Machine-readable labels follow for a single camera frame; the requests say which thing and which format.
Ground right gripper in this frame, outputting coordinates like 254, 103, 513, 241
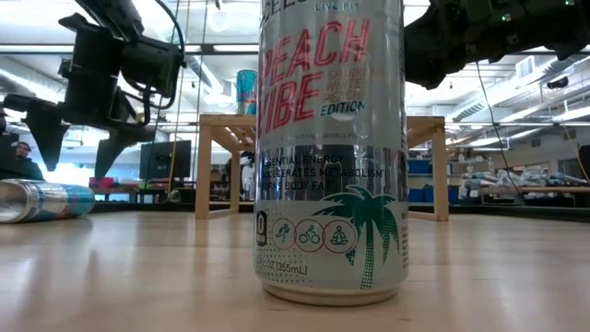
403, 0, 466, 91

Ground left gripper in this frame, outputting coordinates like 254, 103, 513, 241
3, 12, 157, 182

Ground blue silver Red Bull can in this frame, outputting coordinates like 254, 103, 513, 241
0, 178, 97, 225
236, 68, 259, 116

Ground Celsius Peach Vibe can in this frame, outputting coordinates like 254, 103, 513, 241
253, 0, 410, 308

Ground wooden slatted shelf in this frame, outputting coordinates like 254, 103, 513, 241
195, 113, 450, 222

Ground person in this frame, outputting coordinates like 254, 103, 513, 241
0, 140, 46, 182

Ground low wooden bench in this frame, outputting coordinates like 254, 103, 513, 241
89, 186, 139, 203

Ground black computer monitor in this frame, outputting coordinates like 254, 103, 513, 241
139, 139, 193, 181

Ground blue storage bin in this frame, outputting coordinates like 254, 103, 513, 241
407, 186, 456, 205
407, 159, 434, 176

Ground cluttered wooden workbench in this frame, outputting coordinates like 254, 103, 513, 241
460, 163, 590, 207

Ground black aluminium table frame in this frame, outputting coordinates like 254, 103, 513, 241
91, 200, 590, 223

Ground white hanging ring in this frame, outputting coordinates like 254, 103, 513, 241
206, 3, 233, 33

